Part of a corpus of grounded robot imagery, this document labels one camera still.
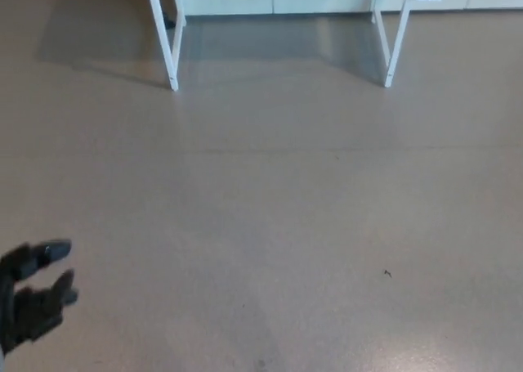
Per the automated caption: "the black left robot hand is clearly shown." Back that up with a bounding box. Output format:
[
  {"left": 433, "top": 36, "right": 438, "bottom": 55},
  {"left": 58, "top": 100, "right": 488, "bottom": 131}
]
[{"left": 0, "top": 239, "right": 79, "bottom": 355}]

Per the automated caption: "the white desk leg frame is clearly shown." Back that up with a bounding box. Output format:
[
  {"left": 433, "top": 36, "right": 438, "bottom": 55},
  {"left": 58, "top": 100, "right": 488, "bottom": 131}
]
[
  {"left": 145, "top": 0, "right": 187, "bottom": 92},
  {"left": 372, "top": 0, "right": 418, "bottom": 88}
]

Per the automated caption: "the white desk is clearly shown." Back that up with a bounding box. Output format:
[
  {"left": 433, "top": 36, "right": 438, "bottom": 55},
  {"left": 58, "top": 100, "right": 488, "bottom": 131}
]
[{"left": 145, "top": 0, "right": 418, "bottom": 92}]

